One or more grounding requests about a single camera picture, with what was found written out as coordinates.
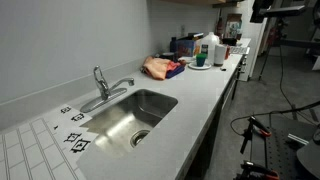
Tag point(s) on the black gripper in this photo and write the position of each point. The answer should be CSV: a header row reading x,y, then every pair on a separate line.
x,y
263,4

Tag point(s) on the grey round robot base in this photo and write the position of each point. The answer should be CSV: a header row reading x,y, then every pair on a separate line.
x,y
310,158

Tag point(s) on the framed colourful picture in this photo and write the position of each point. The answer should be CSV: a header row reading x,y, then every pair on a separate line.
x,y
233,26

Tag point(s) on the red fire extinguisher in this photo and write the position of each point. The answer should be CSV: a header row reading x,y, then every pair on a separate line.
x,y
273,36

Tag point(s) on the white cabinet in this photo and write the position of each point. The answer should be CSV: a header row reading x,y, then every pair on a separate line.
x,y
253,43

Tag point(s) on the dark glass bottle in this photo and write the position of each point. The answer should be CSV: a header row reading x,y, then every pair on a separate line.
x,y
219,25

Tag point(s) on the white plastic gallon jug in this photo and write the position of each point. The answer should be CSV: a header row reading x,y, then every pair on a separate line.
x,y
210,40

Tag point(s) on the green plastic cup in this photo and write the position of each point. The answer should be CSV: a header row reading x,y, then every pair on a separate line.
x,y
201,60

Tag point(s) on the blue cardboard box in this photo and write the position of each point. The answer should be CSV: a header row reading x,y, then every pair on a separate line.
x,y
185,47

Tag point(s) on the white round plate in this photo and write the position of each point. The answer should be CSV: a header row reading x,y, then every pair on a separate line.
x,y
192,66

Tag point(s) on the white bowl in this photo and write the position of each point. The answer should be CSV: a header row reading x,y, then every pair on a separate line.
x,y
187,59

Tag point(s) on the brown round object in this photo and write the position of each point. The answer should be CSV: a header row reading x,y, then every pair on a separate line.
x,y
182,62

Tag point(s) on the dark blue bottle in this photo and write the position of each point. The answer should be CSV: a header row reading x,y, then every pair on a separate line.
x,y
173,45

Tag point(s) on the black bowl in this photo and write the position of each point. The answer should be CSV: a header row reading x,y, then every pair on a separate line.
x,y
167,55

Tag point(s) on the dark blue cloth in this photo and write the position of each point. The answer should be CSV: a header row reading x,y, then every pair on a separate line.
x,y
176,72

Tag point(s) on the orange-red cloth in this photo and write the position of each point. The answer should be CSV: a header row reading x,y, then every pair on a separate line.
x,y
172,66

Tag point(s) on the peach microfiber cloth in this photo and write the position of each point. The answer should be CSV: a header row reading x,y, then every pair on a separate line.
x,y
156,68

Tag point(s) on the black perforated robot table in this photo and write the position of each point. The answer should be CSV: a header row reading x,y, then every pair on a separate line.
x,y
283,156

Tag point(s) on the chrome faucet spout and base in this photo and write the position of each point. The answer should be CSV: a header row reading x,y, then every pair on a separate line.
x,y
117,83

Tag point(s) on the stainless steel sink basin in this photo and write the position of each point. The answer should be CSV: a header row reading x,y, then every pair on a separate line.
x,y
133,115

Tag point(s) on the black stereo camera on tripod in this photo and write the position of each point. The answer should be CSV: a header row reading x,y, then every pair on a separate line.
x,y
286,11

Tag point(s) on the black camera tripod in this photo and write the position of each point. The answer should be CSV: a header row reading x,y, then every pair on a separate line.
x,y
271,50

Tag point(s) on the silver metal bracket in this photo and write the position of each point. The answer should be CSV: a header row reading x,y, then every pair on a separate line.
x,y
297,139

